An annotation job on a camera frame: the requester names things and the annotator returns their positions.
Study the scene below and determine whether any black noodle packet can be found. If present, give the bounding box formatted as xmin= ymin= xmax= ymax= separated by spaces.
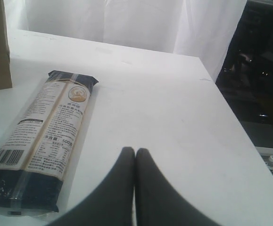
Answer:
xmin=0 ymin=70 xmax=97 ymax=212

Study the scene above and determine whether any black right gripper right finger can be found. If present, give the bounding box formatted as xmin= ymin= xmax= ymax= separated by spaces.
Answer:
xmin=135 ymin=148 xmax=219 ymax=226

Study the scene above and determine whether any white capped bottle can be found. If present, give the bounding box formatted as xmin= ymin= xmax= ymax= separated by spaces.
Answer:
xmin=266 ymin=155 xmax=273 ymax=169

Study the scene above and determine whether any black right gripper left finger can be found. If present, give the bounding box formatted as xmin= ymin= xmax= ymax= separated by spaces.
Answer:
xmin=49 ymin=147 xmax=135 ymax=226

